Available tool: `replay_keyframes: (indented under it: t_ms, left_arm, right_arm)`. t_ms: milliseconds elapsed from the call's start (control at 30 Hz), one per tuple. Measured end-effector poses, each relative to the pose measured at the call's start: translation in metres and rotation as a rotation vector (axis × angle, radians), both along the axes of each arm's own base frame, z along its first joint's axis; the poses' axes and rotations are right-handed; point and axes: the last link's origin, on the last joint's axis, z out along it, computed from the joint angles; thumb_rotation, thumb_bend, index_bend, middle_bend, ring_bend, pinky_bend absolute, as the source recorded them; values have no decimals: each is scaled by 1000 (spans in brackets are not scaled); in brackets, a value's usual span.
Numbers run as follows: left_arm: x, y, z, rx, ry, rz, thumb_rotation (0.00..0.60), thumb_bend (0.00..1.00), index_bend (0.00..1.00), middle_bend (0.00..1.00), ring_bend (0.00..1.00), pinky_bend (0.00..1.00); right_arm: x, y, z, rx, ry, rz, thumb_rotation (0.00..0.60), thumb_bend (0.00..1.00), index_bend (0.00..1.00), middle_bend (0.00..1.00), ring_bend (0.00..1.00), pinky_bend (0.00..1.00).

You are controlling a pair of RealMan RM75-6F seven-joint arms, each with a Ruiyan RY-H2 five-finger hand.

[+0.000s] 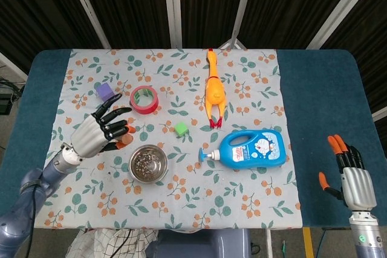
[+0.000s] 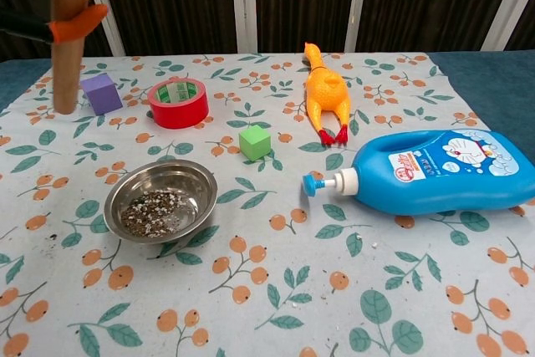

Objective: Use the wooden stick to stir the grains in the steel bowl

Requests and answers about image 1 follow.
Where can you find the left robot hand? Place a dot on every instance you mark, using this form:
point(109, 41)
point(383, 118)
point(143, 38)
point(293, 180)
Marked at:
point(89, 137)

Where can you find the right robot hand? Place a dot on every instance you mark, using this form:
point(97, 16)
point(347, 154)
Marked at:
point(358, 188)

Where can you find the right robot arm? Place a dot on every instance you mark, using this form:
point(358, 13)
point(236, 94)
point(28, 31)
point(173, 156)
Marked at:
point(366, 237)

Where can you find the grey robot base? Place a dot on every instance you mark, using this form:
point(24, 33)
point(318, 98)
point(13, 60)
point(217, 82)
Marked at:
point(205, 244)

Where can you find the stainless steel bowl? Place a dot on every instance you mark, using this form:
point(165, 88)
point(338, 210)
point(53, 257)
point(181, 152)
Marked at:
point(162, 161)

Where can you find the purple foam cube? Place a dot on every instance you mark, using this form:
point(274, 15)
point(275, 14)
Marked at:
point(104, 90)

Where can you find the crushed nut pieces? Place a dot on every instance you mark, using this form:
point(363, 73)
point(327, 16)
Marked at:
point(145, 162)

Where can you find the red tape roll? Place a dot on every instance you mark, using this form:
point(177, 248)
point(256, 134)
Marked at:
point(145, 110)

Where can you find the black electronic device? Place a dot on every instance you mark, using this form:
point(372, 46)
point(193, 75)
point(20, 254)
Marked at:
point(4, 101)

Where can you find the green foam cube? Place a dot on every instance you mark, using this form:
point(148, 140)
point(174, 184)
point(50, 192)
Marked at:
point(181, 129)

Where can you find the white table leg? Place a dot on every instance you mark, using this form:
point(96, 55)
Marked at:
point(269, 246)

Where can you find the blue pump detergent bottle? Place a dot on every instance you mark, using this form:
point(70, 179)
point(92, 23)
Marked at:
point(257, 152)

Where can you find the teal blue table cover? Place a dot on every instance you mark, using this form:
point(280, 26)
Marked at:
point(317, 89)

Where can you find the white checked cloth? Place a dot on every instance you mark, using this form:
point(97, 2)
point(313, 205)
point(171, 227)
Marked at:
point(115, 243)

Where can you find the floral tablecloth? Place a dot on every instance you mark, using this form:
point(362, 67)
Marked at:
point(181, 203)

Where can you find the orange rubber chicken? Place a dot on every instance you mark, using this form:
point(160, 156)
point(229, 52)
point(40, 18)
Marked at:
point(215, 89)

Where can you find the grey metal stand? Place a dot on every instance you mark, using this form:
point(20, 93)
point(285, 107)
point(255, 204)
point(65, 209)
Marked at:
point(232, 45)

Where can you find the white frame bar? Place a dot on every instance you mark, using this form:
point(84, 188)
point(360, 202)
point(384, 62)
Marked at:
point(381, 114)
point(12, 66)

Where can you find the white frame post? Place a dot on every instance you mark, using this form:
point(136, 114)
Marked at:
point(243, 7)
point(172, 7)
point(347, 5)
point(87, 10)

